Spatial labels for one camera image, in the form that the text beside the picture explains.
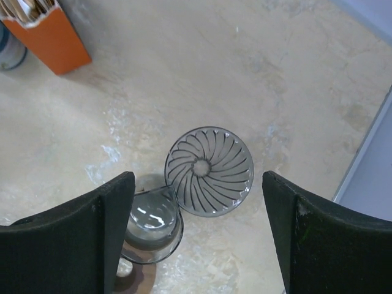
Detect smoky glass dripper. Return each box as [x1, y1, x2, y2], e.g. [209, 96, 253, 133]
[164, 126, 254, 217]

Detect aluminium frame rail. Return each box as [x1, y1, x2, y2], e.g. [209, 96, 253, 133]
[332, 89, 391, 203]

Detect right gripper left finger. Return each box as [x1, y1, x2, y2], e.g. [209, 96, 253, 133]
[1, 171, 135, 293]

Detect small blue white jar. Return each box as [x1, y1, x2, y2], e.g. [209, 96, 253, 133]
[0, 23, 28, 71]

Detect clear glass carafe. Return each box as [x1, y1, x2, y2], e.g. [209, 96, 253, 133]
[113, 174, 184, 293]

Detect orange coffee filter box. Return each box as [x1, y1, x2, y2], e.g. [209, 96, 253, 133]
[1, 0, 92, 75]

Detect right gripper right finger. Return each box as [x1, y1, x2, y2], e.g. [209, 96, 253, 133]
[262, 171, 391, 293]

